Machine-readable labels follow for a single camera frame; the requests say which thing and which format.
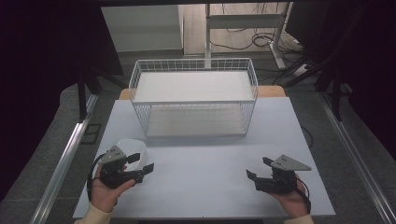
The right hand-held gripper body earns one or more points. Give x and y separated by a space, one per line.
280 183

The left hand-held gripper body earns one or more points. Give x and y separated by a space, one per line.
113 175

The white plastic bowl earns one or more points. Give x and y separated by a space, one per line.
135 147

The person's left hand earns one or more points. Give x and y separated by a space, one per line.
104 196

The person's right hand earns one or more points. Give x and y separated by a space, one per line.
297 202

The black floor grate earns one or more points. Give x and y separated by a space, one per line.
91 133

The wooden table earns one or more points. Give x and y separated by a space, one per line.
272 91

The black metal stand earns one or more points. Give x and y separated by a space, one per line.
336 93
82 99

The white power strip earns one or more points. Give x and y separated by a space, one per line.
300 70

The dark curtain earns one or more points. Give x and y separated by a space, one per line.
367 62
46 62

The white cabinet panel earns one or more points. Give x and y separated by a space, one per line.
141 28

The metal floor rail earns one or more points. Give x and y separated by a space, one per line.
67 155
358 155

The white metal desk frame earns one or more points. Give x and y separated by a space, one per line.
246 21

